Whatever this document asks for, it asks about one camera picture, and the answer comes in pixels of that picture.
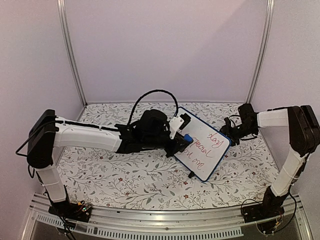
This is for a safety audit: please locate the wire whiteboard stand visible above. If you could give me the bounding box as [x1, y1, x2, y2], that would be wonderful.
[188, 171, 195, 179]

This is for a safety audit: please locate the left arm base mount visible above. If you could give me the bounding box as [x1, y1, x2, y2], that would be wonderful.
[48, 197, 93, 223]

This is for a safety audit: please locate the front aluminium rail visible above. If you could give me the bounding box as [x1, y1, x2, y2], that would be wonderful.
[21, 193, 315, 240]

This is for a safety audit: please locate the left aluminium frame post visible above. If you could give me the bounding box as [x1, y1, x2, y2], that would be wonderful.
[56, 0, 88, 107]

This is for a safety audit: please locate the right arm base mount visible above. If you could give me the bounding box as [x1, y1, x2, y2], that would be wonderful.
[240, 189, 288, 223]

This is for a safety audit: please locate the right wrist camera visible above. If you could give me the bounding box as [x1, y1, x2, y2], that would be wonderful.
[224, 117, 236, 128]

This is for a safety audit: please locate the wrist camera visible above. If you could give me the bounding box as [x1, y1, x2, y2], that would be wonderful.
[224, 117, 236, 128]
[169, 113, 191, 140]

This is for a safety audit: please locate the aluminium frame post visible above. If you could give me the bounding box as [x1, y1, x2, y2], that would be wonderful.
[56, 0, 88, 107]
[245, 0, 275, 103]

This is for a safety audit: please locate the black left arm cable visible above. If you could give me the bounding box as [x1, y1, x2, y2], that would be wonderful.
[128, 89, 179, 126]

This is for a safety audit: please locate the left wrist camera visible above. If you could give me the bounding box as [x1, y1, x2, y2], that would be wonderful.
[169, 113, 191, 140]

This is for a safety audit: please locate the small blue-framed whiteboard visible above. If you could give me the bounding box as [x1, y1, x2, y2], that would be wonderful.
[174, 107, 231, 182]

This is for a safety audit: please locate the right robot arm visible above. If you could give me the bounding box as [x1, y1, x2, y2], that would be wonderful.
[219, 103, 320, 218]

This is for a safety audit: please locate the floral patterned table mat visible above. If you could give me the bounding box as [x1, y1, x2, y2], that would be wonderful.
[48, 101, 287, 211]

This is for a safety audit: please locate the right aluminium frame post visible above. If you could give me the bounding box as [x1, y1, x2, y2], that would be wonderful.
[245, 0, 275, 103]

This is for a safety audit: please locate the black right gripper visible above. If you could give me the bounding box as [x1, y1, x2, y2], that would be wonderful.
[213, 123, 257, 147]

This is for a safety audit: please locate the blue whiteboard eraser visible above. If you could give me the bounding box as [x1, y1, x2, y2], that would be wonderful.
[184, 134, 193, 143]

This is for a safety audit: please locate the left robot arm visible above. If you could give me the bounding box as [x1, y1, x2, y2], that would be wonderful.
[16, 109, 193, 217]

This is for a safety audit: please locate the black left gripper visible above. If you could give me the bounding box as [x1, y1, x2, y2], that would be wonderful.
[143, 130, 190, 158]

